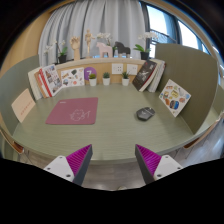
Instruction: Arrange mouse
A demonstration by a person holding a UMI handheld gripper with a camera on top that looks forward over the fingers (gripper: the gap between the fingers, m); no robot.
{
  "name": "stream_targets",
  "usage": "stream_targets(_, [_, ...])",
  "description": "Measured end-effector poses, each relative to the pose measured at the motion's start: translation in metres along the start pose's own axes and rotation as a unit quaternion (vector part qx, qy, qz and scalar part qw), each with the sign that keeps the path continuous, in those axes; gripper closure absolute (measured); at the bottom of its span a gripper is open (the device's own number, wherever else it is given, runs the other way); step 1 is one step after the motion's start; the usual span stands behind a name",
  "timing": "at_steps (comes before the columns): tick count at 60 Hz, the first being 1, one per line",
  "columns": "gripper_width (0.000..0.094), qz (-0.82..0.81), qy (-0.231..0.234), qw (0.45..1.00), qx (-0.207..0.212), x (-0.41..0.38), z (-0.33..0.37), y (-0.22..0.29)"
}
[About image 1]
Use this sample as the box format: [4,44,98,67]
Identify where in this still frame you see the pink mouse pad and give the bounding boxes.
[45,96,99,126]

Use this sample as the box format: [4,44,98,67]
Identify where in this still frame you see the green felt desk divider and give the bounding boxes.
[154,43,219,135]
[0,54,41,136]

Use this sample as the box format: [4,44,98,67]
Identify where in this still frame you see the black cover book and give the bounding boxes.
[131,59,158,92]

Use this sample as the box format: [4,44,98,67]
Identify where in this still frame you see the grey pleated curtain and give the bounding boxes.
[38,0,148,68]

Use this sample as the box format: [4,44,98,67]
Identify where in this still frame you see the dark grey computer mouse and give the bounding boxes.
[135,106,156,122]

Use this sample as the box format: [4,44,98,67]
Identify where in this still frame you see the wooden hand model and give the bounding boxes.
[69,35,82,62]

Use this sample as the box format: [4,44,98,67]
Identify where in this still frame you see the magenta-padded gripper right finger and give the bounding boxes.
[134,144,184,185]

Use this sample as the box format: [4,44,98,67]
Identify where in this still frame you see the white leaning books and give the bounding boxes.
[146,58,167,93]

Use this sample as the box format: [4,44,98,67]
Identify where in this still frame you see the dark framed window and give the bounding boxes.
[139,0,224,84]

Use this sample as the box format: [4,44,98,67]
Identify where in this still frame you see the white thick book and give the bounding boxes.
[27,66,44,101]

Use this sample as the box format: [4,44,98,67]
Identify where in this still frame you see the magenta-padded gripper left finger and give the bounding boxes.
[43,144,94,187]

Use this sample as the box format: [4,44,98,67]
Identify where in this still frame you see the white sticker picture card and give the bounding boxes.
[60,67,86,89]

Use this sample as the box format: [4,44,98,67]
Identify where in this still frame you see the white orchid plant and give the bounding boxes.
[96,32,119,51]

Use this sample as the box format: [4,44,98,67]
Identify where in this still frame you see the wooden artist mannequin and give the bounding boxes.
[84,29,96,59]

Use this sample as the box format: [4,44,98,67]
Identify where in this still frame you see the dark wooden horse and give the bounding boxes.
[113,41,132,56]

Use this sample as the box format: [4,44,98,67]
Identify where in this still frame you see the white wall socket plate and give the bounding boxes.
[126,63,139,76]
[111,63,124,75]

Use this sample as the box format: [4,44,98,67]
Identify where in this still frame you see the beige card booklet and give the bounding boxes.
[10,88,37,124]

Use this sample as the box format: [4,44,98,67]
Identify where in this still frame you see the pink wooden horse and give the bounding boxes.
[96,41,114,59]

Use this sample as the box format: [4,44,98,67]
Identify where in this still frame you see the purple round sign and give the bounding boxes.
[83,66,98,81]

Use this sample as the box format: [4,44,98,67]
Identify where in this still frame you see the white colourful sticker sheet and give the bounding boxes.
[158,78,192,118]

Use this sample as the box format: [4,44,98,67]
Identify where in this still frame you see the red and white magazine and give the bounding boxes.
[38,64,64,98]

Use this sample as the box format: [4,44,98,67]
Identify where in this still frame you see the brown cover book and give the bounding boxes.
[33,70,49,100]

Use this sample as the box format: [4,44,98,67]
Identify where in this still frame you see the white orchid in black pot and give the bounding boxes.
[133,31,159,61]
[43,39,69,65]

